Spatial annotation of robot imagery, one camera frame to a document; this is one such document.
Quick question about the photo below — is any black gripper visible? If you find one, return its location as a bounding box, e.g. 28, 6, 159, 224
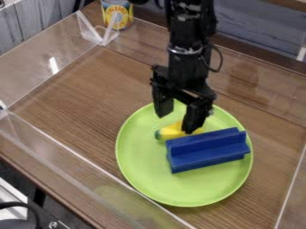
151, 47, 216, 134

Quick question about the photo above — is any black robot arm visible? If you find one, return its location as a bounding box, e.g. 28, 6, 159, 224
151, 0, 216, 134

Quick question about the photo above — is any yellow toy banana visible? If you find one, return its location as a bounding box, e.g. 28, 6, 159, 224
154, 120, 204, 142

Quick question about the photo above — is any green round plate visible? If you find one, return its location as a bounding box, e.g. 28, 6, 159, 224
116, 102, 254, 208

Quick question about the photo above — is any blue plastic block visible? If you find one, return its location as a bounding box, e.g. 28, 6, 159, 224
164, 127, 251, 174

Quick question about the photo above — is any yellow labelled tin can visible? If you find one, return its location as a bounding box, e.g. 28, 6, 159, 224
100, 0, 132, 30

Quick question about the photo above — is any black device with knob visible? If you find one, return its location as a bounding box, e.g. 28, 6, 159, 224
0, 205, 93, 229

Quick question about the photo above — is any clear acrylic enclosure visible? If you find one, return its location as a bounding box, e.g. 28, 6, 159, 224
0, 12, 306, 229

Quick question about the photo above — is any black cable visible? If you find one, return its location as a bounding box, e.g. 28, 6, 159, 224
0, 200, 41, 225

